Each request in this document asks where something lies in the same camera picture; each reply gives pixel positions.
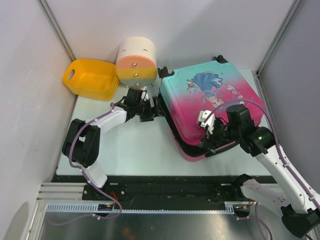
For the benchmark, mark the round pastel drawer cabinet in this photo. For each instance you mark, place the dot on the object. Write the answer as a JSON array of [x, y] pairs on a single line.
[[136, 63]]

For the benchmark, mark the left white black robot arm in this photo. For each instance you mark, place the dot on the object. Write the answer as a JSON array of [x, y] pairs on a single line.
[[82, 142]]

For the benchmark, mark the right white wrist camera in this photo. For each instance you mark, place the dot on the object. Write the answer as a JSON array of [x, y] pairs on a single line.
[[206, 120]]

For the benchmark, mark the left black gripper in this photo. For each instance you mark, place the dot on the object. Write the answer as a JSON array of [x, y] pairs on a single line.
[[151, 113]]

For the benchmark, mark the pink and teal children's suitcase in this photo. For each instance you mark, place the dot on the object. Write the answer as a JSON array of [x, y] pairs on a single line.
[[210, 86]]

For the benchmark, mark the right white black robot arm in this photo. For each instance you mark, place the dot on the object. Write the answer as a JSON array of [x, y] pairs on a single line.
[[298, 205]]

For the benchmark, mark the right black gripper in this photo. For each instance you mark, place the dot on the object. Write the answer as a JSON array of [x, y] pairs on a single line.
[[207, 143]]

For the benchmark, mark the yellow plastic basket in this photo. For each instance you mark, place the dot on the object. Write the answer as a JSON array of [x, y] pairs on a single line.
[[92, 79]]

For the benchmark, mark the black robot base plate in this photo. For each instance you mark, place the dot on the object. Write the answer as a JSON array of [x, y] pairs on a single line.
[[172, 192]]

